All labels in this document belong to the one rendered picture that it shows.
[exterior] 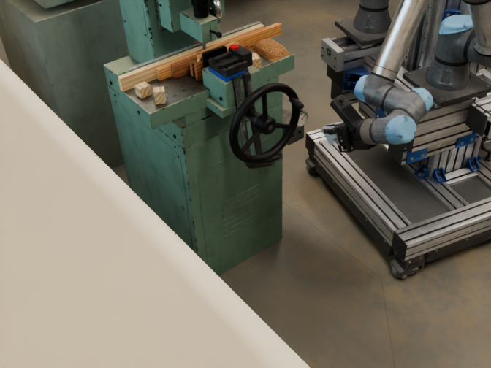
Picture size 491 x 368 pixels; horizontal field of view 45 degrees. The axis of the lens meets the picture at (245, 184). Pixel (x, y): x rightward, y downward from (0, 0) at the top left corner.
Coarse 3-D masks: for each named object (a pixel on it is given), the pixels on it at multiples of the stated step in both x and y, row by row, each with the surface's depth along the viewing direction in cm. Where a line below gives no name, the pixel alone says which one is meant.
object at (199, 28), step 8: (192, 8) 205; (184, 16) 202; (192, 16) 200; (208, 16) 199; (184, 24) 204; (192, 24) 199; (200, 24) 195; (208, 24) 197; (216, 24) 199; (192, 32) 202; (200, 32) 197; (208, 32) 198; (200, 40) 200; (208, 40) 200
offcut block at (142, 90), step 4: (140, 84) 193; (144, 84) 193; (148, 84) 193; (136, 88) 192; (140, 88) 191; (144, 88) 191; (148, 88) 193; (136, 92) 194; (140, 92) 191; (144, 92) 192; (148, 92) 193; (140, 96) 193; (144, 96) 193
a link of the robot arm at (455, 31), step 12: (444, 24) 195; (456, 24) 193; (468, 24) 191; (444, 36) 196; (456, 36) 194; (468, 36) 192; (444, 48) 198; (456, 48) 195; (444, 60) 201; (456, 60) 199
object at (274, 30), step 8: (280, 24) 222; (256, 32) 218; (264, 32) 219; (272, 32) 222; (280, 32) 224; (232, 40) 214; (240, 40) 214; (248, 40) 216; (256, 40) 219; (168, 64) 202; (160, 72) 200; (168, 72) 202; (160, 80) 201
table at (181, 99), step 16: (272, 64) 208; (288, 64) 213; (176, 80) 201; (192, 80) 201; (128, 96) 194; (176, 96) 193; (192, 96) 193; (208, 96) 197; (144, 112) 189; (160, 112) 188; (176, 112) 192; (224, 112) 192
